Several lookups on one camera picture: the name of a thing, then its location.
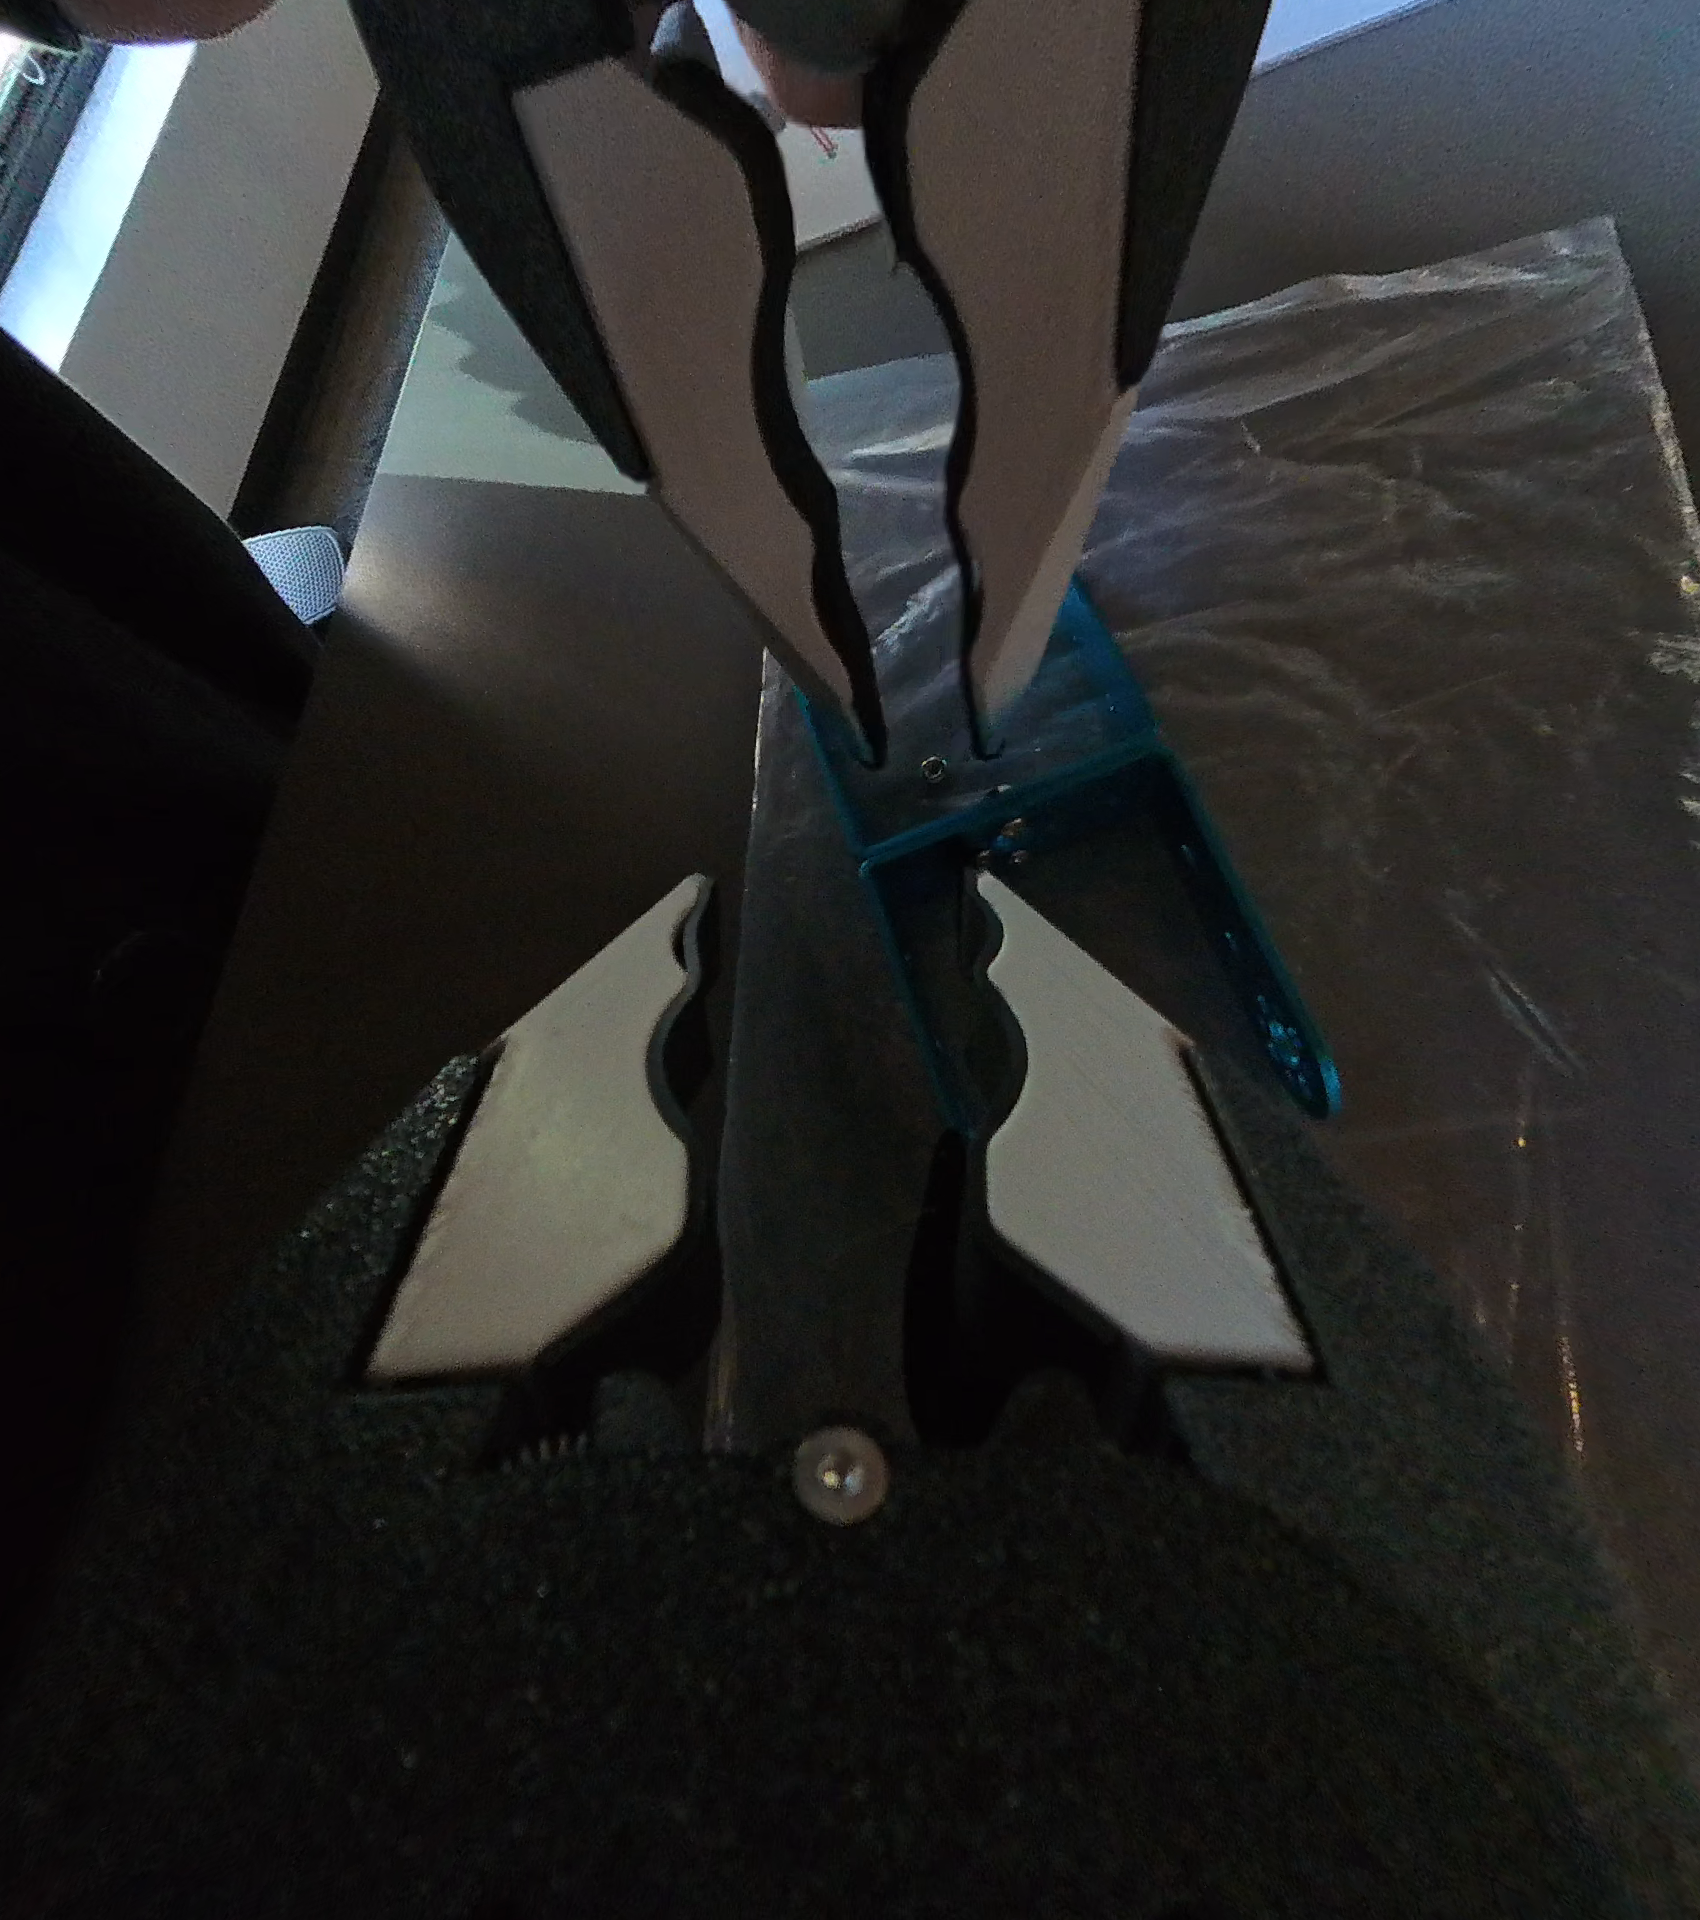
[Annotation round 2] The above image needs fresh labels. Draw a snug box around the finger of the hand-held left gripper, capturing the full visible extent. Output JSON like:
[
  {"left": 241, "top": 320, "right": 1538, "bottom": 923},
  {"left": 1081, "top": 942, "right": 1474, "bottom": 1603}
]
[
  {"left": 511, "top": 61, "right": 889, "bottom": 768},
  {"left": 864, "top": 0, "right": 1150, "bottom": 752}
]

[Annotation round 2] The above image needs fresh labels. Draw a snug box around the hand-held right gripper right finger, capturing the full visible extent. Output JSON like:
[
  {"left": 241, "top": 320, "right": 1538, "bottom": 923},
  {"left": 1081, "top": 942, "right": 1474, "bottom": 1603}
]
[{"left": 962, "top": 869, "right": 1320, "bottom": 1373}]

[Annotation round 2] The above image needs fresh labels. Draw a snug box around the blue H-shaped metal bracket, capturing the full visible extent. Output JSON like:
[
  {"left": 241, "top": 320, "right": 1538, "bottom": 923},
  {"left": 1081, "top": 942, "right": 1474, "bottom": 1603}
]
[{"left": 795, "top": 576, "right": 1348, "bottom": 1141}]

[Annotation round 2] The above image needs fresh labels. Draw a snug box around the clear plastic bag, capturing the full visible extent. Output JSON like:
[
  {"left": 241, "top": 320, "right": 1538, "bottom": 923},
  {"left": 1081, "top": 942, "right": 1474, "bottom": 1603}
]
[{"left": 752, "top": 216, "right": 1700, "bottom": 1801}]

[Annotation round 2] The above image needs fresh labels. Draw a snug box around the white ribbed object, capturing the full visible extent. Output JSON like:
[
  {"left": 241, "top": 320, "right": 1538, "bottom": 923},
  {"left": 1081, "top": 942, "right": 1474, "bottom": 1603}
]
[{"left": 243, "top": 524, "right": 345, "bottom": 623}]

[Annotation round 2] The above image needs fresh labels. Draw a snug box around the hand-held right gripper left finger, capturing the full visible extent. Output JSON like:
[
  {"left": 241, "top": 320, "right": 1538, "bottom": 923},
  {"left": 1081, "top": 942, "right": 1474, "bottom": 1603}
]
[{"left": 345, "top": 871, "right": 723, "bottom": 1382}]

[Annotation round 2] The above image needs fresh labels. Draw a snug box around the white instruction booklet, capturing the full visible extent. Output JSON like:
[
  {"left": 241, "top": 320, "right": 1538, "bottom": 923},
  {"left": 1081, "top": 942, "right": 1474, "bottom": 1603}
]
[{"left": 370, "top": 0, "right": 1452, "bottom": 497}]

